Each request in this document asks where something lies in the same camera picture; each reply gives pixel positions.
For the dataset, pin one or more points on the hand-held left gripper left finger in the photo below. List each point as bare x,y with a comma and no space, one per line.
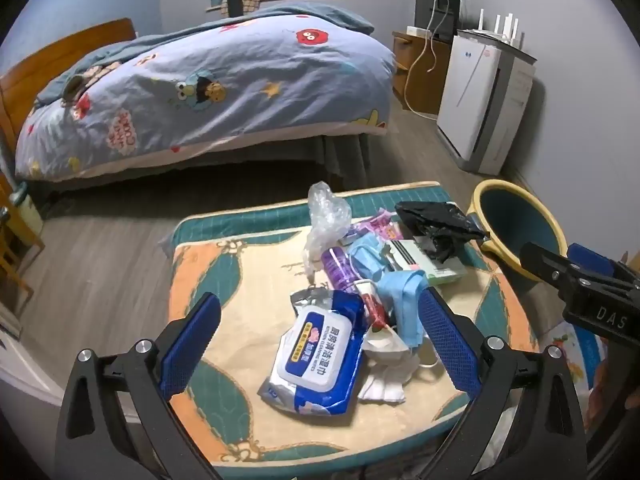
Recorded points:
192,340

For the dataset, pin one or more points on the white face mask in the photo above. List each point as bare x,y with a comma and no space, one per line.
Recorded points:
385,342

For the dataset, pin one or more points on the white tissue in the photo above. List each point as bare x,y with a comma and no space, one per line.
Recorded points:
387,385

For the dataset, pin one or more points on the white air purifier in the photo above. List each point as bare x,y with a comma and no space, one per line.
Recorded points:
470,100

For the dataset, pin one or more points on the clear plastic bag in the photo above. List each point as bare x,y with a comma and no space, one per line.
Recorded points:
327,215

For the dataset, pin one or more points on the white furniture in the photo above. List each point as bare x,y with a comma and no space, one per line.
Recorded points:
25,360

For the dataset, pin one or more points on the black plastic bag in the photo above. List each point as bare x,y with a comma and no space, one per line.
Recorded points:
440,227

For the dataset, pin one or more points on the pale green and white box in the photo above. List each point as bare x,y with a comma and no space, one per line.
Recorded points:
442,272

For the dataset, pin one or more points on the pale green container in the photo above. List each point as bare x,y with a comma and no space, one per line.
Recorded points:
27,210

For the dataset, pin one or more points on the blue face mask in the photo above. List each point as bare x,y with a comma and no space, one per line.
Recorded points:
402,300
367,257

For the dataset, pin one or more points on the printed white bag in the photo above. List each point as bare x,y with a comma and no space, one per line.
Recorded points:
570,355

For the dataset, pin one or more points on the wooden bed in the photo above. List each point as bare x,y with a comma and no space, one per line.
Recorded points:
30,80

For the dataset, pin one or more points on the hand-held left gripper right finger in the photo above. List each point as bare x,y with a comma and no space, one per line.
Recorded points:
447,342

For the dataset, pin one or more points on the person's right hand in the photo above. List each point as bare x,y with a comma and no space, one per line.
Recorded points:
597,405

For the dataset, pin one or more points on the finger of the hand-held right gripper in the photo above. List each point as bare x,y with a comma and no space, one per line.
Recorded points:
592,259
595,305

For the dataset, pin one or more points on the bed with cartoon duvet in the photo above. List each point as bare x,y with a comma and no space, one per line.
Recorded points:
225,75

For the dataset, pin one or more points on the wooden cabinet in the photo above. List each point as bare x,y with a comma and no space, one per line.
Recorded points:
430,75

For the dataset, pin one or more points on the grey bed skirt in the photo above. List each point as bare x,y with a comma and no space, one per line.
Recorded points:
345,155

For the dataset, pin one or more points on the white router with antennas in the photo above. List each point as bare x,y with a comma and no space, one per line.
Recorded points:
500,30

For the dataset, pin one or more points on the wooden chair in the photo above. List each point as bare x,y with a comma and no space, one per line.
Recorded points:
15,255

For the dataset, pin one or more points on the yellow and teal plastic basin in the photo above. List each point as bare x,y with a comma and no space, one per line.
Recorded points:
525,220

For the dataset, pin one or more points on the printed teal and beige mat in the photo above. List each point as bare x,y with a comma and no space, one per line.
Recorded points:
240,280

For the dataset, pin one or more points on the blue wet wipes pack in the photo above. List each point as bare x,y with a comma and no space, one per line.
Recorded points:
315,355

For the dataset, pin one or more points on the pink snack wrapper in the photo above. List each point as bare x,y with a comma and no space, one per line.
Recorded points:
382,227

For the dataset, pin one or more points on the black flat screen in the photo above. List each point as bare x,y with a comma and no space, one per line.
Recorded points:
430,5

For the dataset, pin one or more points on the purple bottle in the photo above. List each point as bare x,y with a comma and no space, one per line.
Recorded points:
337,272

